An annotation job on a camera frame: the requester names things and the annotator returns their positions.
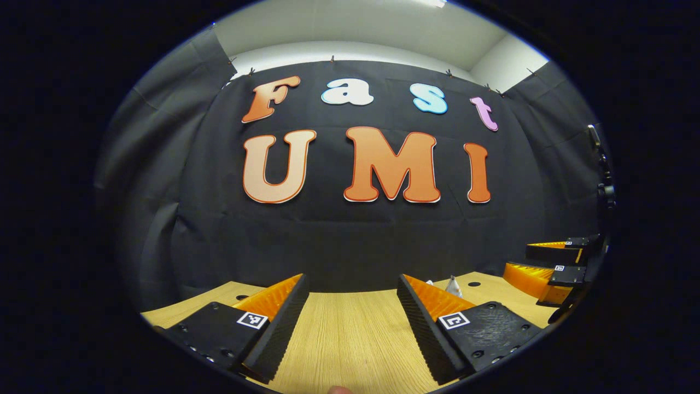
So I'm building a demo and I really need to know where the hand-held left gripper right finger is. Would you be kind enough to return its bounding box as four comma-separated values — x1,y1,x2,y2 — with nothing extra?
396,274,543,386

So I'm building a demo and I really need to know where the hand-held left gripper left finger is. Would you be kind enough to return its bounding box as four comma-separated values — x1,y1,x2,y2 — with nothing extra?
155,273,310,385

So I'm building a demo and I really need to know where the wooden desktop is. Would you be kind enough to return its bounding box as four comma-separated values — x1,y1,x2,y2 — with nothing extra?
141,272,553,394

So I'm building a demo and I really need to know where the black backdrop cloth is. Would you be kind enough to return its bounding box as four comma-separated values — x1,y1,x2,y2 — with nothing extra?
93,27,613,312

